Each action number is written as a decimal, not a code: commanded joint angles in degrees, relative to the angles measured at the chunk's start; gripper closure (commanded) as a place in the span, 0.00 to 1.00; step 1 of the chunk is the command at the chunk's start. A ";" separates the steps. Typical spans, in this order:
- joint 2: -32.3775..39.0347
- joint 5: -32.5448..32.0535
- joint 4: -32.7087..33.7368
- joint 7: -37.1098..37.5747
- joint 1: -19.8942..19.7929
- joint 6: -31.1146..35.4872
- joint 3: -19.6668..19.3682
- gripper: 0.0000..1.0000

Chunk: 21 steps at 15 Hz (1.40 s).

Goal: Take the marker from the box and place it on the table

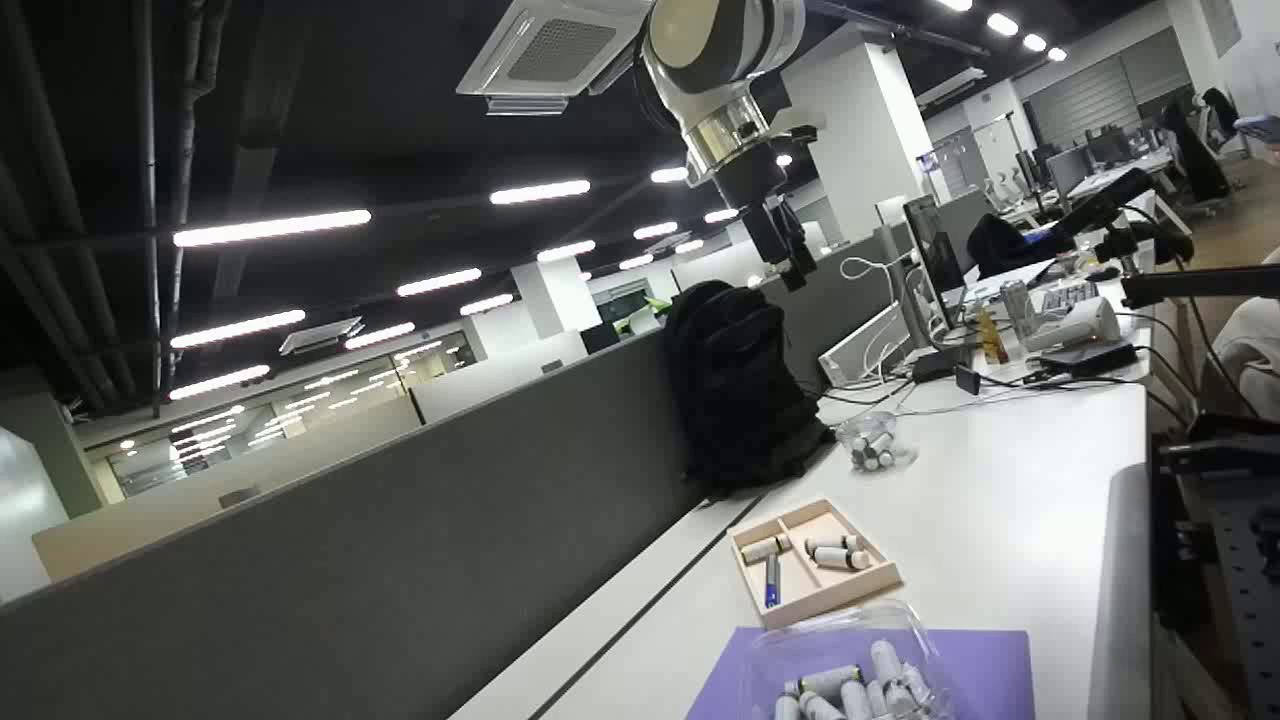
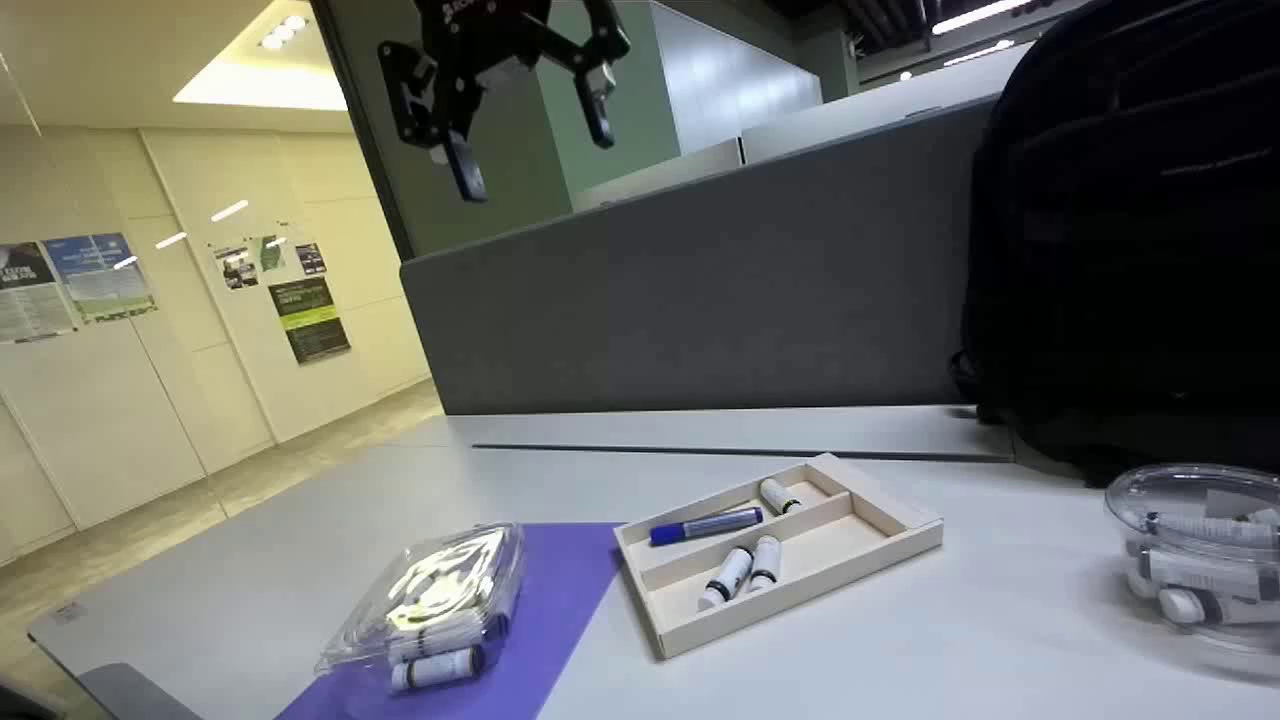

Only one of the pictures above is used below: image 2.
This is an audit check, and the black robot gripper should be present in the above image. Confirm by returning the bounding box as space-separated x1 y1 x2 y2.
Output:
378 0 638 207

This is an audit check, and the blue and grey marker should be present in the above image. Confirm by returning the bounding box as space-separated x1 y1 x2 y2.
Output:
650 505 770 548

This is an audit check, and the green pillar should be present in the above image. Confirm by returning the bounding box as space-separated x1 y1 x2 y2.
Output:
308 0 684 263

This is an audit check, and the recessed ceiling light panel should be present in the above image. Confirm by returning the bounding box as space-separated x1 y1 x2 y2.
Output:
173 0 354 117

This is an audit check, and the grey partition panel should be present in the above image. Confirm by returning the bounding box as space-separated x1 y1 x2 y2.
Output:
398 95 1000 417

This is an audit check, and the fluorescent ceiling tube light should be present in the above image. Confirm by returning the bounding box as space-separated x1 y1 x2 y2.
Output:
928 0 1039 41

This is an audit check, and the yellow-banded small white bottle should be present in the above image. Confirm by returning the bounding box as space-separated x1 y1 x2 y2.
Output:
751 474 809 519

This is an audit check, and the clear plastic bag of markers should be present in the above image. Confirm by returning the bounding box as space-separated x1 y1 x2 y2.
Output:
315 519 527 676

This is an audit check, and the purple mat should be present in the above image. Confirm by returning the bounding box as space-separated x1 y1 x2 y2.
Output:
274 519 623 720

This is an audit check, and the lower white dark-capped bottle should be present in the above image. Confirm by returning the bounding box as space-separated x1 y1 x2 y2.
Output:
697 541 756 613

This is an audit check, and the white dark-capped bottle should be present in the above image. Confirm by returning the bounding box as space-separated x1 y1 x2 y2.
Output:
735 531 787 596
697 541 756 613

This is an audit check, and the upper white dark-capped bottle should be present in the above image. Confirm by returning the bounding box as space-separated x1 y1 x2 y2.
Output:
735 531 787 596

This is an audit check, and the small white-labelled bottle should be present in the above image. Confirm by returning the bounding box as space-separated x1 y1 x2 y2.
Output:
1138 548 1272 602
387 643 488 696
1125 508 1272 552
383 606 492 668
1156 585 1224 631

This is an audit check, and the light wooden compartment tray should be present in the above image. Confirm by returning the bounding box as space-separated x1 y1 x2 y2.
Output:
612 453 948 665

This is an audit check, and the black backpack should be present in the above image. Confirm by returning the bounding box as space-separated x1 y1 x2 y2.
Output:
948 0 1280 486

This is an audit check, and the clear glass bowl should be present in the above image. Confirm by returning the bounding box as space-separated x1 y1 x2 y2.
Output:
1100 461 1280 684

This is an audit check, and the black and green wall poster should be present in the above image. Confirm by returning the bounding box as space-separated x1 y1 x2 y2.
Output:
266 270 358 367

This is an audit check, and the blue and green wall poster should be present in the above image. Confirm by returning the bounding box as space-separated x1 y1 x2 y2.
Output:
41 227 159 329

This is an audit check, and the blue and white wall poster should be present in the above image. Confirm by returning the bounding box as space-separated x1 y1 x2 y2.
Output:
0 241 81 347

